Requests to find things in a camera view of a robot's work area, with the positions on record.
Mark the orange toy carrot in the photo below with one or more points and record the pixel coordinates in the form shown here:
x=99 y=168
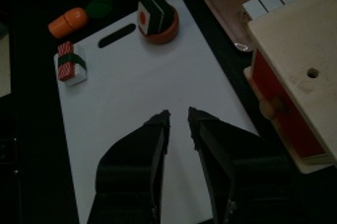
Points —
x=66 y=23

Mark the toy nigiri sushi green band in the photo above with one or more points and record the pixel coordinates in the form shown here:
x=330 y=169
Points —
x=69 y=65

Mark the toy maki sushi roll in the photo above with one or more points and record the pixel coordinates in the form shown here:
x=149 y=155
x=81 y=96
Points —
x=153 y=15

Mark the white plastic cutting board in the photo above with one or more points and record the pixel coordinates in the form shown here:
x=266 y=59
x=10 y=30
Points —
x=131 y=96

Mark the pale flat panel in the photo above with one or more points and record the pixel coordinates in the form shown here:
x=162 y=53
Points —
x=4 y=66

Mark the light wooden tray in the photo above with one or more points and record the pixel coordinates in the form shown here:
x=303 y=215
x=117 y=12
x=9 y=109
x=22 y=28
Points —
x=223 y=14

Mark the green toy vegetable piece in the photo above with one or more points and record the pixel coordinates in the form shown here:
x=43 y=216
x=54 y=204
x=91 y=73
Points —
x=98 y=7

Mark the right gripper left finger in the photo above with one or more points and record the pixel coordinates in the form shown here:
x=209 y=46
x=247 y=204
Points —
x=131 y=175

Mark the wooden box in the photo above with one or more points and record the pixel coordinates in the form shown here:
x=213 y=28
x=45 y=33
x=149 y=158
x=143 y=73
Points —
x=298 y=37

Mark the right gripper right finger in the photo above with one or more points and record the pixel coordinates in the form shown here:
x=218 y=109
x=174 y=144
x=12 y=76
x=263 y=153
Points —
x=245 y=182

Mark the red drawer with wooden knob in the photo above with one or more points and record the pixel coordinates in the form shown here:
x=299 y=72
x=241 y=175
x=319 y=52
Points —
x=289 y=119

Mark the brown wooden bowl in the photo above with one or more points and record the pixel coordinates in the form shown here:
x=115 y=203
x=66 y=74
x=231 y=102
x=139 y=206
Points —
x=163 y=35

